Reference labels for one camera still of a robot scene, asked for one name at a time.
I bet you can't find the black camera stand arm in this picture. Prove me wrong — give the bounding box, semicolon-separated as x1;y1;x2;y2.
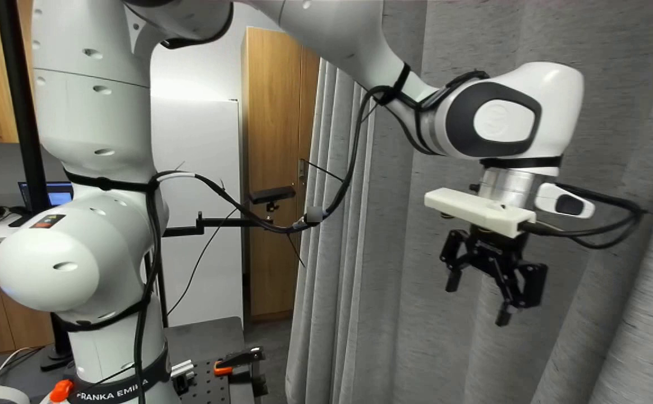
167;186;296;239

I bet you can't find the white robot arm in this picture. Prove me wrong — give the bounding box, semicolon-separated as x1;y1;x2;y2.
0;0;584;404

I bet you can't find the black perforated work table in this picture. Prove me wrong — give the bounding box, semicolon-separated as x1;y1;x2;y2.
170;346;269;404

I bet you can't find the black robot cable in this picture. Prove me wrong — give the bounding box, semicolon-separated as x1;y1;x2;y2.
132;65;417;404

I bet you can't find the black vertical pole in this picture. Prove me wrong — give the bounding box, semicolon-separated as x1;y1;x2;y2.
0;0;75;372

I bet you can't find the grey front curtain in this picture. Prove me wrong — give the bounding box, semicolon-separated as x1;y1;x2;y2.
286;0;653;404

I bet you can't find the wooden door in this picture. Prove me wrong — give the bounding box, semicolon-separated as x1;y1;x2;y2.
243;28;318;320

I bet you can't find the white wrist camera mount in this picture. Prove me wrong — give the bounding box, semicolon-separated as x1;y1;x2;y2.
425;188;537;239

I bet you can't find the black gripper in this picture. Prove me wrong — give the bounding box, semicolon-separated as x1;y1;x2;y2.
439;226;547;327

